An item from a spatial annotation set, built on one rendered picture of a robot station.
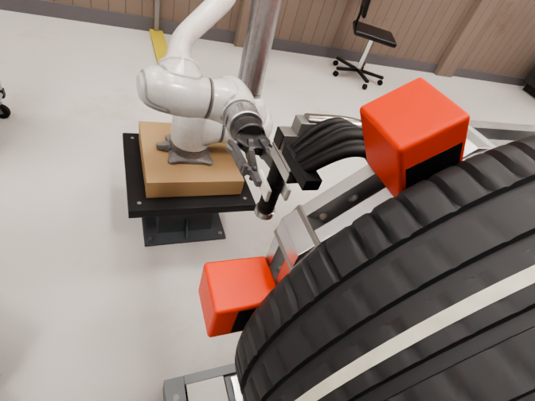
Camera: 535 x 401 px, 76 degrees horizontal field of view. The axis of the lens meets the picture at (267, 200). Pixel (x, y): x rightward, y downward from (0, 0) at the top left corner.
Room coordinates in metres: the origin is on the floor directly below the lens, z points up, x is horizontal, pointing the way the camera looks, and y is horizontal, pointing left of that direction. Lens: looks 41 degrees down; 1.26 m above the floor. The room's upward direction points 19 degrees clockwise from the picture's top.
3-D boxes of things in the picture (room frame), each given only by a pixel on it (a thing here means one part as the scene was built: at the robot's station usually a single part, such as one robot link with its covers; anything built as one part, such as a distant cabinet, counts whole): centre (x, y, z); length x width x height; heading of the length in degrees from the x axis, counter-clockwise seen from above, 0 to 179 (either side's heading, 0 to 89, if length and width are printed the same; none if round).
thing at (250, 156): (0.61, 0.07, 0.83); 0.11 x 0.01 x 0.04; 21
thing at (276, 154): (0.52, -0.02, 0.93); 0.09 x 0.05 x 0.05; 32
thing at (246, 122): (0.68, 0.08, 0.83); 0.09 x 0.08 x 0.07; 32
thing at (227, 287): (0.26, 0.00, 0.85); 0.09 x 0.08 x 0.07; 122
